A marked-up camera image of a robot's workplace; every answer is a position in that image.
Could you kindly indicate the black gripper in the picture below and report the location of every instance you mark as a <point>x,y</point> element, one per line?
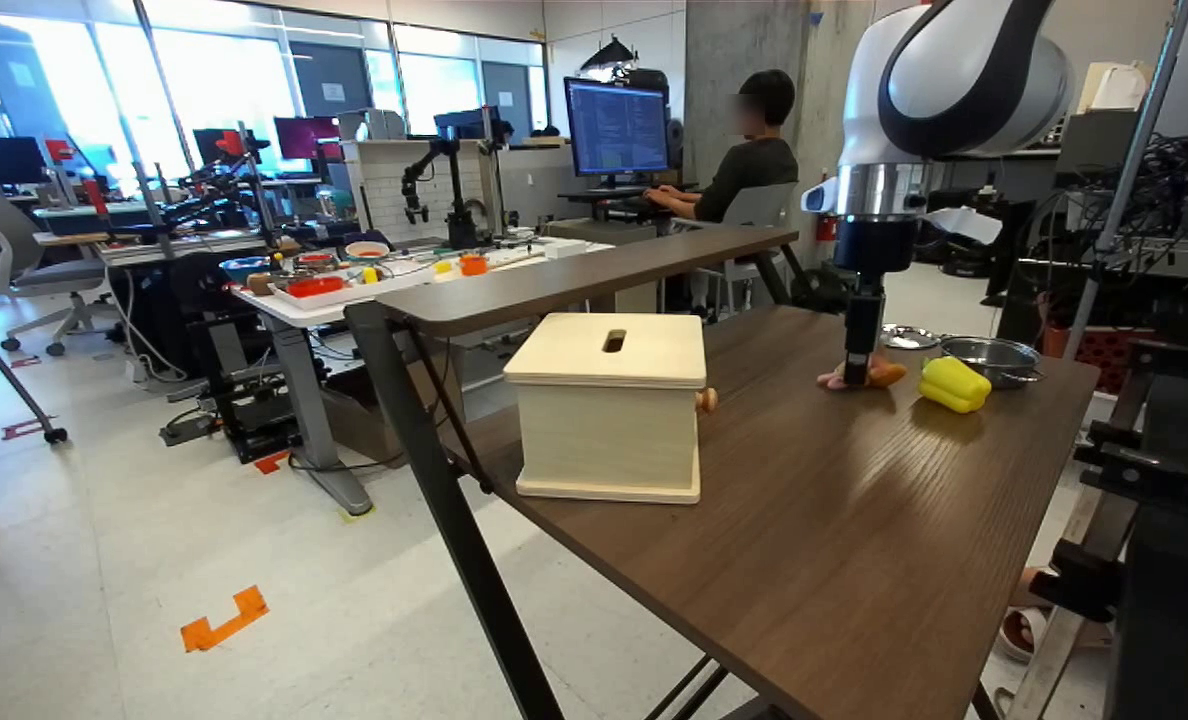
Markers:
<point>874,253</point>

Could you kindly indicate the orange bear plush toy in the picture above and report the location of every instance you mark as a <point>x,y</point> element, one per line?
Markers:
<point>891,373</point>

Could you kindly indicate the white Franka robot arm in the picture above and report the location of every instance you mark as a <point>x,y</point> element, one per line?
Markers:
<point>944,95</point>

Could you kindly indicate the small black robot arm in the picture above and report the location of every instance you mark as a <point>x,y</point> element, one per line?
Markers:
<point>454,185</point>

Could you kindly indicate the silver pot lid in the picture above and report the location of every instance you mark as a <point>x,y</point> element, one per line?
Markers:
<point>908,337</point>

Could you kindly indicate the yellow plush toy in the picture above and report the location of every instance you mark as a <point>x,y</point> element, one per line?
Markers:
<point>953,386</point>

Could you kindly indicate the small metal pot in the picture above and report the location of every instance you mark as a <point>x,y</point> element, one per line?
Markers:
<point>1004,361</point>

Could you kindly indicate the green bag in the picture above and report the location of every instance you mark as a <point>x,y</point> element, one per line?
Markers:
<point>817,287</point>

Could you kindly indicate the red fire extinguisher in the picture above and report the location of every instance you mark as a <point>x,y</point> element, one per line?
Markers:
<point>826,230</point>

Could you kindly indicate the grey office chair with mesh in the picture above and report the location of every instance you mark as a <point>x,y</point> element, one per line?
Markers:
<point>756,225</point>

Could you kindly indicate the seated person in dark shirt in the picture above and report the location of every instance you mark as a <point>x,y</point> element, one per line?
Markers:
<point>748,162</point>

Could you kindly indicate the cream wooden box with slot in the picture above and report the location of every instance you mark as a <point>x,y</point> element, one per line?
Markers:
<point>605,413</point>

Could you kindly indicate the long brown table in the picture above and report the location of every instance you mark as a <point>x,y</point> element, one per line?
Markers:
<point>578,273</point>

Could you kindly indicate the computer monitor with blue screen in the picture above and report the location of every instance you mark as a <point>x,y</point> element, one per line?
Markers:
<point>619,128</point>

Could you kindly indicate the white and red shoe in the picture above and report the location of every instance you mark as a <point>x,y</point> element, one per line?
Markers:
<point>1022,632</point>

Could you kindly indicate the grey slanted metal pole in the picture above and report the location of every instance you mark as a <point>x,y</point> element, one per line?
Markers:
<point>1135,145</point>

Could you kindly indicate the black desk lamp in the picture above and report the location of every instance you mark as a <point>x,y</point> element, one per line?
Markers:
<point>609,56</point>

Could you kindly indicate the small orange block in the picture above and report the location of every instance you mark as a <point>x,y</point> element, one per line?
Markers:
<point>475,266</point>

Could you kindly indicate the white desk with grey legs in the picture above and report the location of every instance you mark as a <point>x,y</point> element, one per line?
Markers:
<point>314,347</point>

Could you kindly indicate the red tray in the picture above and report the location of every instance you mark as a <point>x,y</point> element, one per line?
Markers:
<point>314,287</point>

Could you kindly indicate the pink screen monitor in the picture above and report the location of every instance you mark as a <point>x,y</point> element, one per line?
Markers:
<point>304,139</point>

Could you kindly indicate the grey swivel office chair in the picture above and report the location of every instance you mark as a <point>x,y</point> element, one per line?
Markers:
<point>45,262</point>

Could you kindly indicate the black stand leg with wheel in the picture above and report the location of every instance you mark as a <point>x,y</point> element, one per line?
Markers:
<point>13,383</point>

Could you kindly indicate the black metal rig frame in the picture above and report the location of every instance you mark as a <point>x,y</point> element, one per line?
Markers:
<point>1174,535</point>

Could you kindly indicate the black table leg frame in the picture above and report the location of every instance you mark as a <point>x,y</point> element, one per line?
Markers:
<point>454,521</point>

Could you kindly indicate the orange floor tape bracket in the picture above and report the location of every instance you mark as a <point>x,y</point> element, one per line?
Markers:
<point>221,622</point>

